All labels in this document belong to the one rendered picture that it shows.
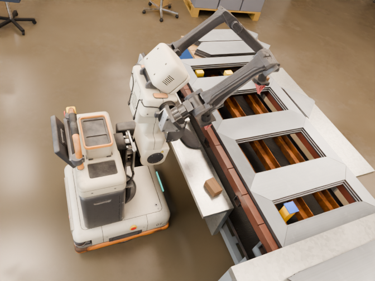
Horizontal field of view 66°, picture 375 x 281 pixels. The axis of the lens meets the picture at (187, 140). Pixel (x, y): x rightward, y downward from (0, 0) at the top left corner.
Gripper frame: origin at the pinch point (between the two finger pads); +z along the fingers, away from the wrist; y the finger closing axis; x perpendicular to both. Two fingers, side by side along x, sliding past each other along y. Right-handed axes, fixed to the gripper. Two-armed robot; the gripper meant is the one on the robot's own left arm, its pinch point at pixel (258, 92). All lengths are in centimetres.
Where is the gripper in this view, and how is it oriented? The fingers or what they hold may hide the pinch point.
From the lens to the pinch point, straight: 205.4
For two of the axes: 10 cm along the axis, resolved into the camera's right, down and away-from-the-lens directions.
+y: -4.0, -5.6, 7.3
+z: -0.7, 8.1, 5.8
